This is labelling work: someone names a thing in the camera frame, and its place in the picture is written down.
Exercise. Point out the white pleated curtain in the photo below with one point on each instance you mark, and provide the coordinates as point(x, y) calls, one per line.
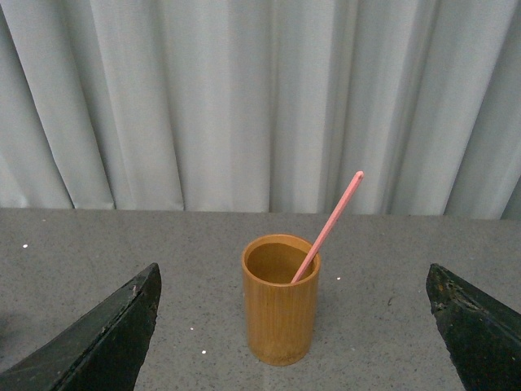
point(262, 106)

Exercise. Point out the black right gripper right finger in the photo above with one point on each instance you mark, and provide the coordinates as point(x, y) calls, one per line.
point(481, 334)

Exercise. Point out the bamboo chopstick holder cup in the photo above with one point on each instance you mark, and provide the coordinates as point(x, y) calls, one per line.
point(279, 313)

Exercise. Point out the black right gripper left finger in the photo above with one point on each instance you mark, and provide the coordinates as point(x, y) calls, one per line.
point(103, 350)

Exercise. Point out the pink chopstick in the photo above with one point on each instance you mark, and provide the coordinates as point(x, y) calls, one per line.
point(329, 225)

